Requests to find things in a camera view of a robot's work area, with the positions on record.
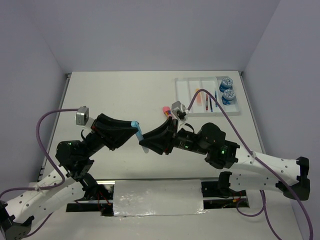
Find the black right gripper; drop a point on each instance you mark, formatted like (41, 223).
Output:
(159, 144)

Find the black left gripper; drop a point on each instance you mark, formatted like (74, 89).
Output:
(106, 128)

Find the orange highlighter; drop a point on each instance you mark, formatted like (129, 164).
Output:
(199, 99)

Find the blue pen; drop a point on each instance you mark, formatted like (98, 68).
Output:
(211, 105)

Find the red pen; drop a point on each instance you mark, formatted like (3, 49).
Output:
(206, 102)

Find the blue highlighter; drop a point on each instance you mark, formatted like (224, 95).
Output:
(140, 141)

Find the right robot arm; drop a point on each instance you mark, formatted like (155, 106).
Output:
(240, 170)

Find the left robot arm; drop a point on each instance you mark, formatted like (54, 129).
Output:
(70, 179)

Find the white compartment tray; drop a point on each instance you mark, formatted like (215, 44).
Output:
(186, 88)

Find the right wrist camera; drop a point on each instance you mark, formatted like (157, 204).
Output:
(180, 111)

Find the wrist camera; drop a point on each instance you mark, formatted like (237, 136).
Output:
(83, 119)
(180, 111)

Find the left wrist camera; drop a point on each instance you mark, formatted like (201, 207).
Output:
(83, 119)

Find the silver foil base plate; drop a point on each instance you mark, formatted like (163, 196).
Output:
(158, 198)

